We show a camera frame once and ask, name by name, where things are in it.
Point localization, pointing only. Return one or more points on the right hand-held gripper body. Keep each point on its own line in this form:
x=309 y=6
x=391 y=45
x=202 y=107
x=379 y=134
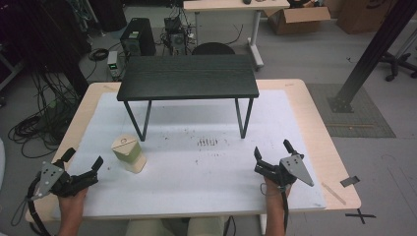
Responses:
x=290 y=168

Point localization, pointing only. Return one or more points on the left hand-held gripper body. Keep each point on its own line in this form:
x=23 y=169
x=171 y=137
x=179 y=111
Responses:
x=50 y=177

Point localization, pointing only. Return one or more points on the beige and green container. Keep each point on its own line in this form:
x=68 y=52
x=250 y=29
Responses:
x=126 y=154

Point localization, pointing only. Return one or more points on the person's right hand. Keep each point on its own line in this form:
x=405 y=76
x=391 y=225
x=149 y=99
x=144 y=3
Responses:
x=272 y=190

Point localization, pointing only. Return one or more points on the person's left hand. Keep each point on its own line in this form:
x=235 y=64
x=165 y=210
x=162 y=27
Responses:
x=72 y=200

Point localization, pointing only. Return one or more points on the light wooden table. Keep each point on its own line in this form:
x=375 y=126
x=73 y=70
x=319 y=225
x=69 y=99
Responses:
x=316 y=131

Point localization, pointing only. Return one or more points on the black tape piece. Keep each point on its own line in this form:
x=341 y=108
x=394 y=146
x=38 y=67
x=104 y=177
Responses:
x=349 y=181

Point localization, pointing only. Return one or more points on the white foam mat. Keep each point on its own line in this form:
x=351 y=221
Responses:
x=196 y=183

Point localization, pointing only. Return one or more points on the grey floor mat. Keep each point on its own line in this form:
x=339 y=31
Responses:
x=367 y=121

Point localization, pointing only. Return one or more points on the grey power supply unit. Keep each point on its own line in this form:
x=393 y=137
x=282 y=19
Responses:
x=113 y=64

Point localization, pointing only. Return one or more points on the small black wooden table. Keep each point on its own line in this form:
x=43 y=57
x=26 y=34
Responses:
x=187 y=77

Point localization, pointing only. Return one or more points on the black round chair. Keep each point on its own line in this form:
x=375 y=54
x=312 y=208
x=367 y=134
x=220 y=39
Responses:
x=213 y=49

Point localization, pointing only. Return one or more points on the black curtain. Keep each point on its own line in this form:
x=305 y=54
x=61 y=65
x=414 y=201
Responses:
x=49 y=32

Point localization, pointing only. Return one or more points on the open cardboard box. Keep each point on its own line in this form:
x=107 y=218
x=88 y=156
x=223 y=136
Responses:
x=295 y=21

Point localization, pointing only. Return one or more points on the black computer tower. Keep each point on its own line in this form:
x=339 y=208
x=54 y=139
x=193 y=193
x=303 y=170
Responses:
x=139 y=36

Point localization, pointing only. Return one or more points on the black office chair base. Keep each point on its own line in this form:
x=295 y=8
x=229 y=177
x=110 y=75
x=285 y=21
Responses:
x=396 y=64

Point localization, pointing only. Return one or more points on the open electronics rig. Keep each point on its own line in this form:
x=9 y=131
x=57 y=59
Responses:
x=177 y=37

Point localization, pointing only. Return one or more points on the closed cardboard box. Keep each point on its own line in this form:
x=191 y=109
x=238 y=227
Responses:
x=364 y=16

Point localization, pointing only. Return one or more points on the light desk with white legs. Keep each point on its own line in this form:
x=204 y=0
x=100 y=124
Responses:
x=229 y=5

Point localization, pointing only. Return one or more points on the black metal post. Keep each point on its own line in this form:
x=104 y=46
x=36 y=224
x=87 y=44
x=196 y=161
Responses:
x=370 y=55

